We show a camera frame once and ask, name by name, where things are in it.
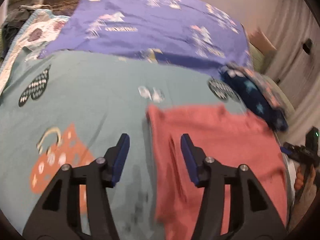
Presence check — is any black floor lamp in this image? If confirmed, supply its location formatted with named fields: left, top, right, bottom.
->
left=302, top=38, right=313, bottom=55

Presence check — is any navy star-print folded garment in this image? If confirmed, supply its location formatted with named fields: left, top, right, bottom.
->
left=220, top=66, right=289, bottom=132

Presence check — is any teal patterned bed sheet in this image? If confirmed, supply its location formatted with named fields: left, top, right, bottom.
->
left=1, top=51, right=249, bottom=239

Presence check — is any green pillow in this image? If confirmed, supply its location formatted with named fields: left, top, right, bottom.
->
left=249, top=43, right=277, bottom=74

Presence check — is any grey floral folded garment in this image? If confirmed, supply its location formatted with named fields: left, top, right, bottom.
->
left=226, top=62, right=286, bottom=116

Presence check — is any salmon pink garment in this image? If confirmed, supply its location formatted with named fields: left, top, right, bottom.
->
left=146, top=105, right=287, bottom=239

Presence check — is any white patterned quilt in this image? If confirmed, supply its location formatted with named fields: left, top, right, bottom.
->
left=1, top=9, right=69, bottom=91

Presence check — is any purple tree-print sheet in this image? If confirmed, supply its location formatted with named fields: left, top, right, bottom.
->
left=40, top=0, right=252, bottom=77

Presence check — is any peach pillow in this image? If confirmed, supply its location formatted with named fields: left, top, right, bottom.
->
left=248, top=28, right=277, bottom=55

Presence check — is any beige curtain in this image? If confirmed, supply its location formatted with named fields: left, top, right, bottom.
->
left=249, top=0, right=319, bottom=143

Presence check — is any dark clothes pile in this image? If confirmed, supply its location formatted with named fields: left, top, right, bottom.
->
left=1, top=4, right=52, bottom=62

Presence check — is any right hand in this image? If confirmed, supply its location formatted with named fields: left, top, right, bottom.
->
left=294, top=165, right=317, bottom=192

